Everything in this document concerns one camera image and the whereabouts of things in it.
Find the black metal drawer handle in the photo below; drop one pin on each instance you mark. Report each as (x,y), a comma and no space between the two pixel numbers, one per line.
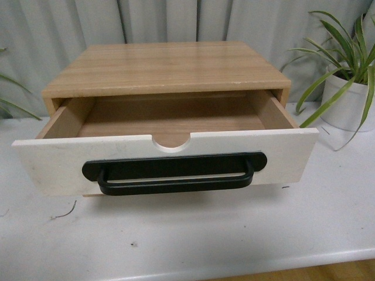
(174,174)

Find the white plant pot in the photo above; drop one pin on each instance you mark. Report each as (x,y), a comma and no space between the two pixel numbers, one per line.
(346,113)

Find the light wooden drawer cabinet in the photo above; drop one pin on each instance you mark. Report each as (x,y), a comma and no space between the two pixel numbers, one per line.
(157,68)

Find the green plant leaves at left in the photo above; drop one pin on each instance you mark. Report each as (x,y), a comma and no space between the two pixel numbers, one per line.
(16,73)

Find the white-fronted wooden drawer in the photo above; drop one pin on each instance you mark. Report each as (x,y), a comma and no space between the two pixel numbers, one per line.
(160,125)

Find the green striped spider plant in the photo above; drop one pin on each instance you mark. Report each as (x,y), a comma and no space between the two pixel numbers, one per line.
(348,56)

